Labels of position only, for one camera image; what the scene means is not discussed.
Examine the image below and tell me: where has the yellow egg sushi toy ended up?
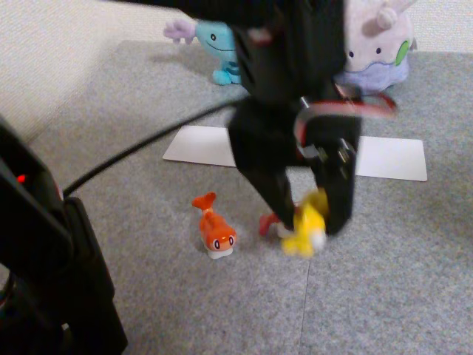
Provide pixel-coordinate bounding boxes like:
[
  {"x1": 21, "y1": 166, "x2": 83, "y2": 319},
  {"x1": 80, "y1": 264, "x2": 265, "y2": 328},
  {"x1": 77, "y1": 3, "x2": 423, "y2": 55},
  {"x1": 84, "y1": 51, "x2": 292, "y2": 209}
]
[{"x1": 279, "y1": 187, "x2": 330, "y2": 259}]

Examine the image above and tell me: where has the orange shrimp sushi toy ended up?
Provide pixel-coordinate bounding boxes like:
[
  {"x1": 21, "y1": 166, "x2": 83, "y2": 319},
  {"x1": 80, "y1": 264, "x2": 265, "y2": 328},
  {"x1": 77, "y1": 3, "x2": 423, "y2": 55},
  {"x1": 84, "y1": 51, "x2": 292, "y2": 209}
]
[{"x1": 191, "y1": 191, "x2": 238, "y2": 260}]

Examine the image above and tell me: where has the pink tuna sushi toy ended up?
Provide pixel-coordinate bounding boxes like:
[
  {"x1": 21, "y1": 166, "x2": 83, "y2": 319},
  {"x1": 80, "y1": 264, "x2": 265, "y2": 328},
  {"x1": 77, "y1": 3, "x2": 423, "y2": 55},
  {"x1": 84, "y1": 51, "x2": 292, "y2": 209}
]
[{"x1": 257, "y1": 212, "x2": 293, "y2": 238}]

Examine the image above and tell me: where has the blue Wooper plush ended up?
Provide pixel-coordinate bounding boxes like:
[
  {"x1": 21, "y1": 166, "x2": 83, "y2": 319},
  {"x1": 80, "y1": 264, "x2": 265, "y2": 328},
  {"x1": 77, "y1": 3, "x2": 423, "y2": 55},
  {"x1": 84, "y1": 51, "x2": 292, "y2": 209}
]
[{"x1": 163, "y1": 18, "x2": 244, "y2": 87}]

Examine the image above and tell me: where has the lilac Goomy plush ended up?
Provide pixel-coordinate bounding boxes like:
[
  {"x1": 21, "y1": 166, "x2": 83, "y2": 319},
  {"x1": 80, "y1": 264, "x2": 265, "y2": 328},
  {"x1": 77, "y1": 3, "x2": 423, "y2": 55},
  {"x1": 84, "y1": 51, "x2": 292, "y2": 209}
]
[{"x1": 333, "y1": 0, "x2": 418, "y2": 90}]

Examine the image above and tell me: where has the red white black servo cable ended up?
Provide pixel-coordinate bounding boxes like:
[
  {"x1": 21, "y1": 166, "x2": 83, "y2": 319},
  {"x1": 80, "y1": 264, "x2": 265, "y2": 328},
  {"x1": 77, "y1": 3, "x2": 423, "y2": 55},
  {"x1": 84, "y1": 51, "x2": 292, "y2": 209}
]
[
  {"x1": 293, "y1": 90, "x2": 399, "y2": 149},
  {"x1": 246, "y1": 26, "x2": 276, "y2": 47}
]

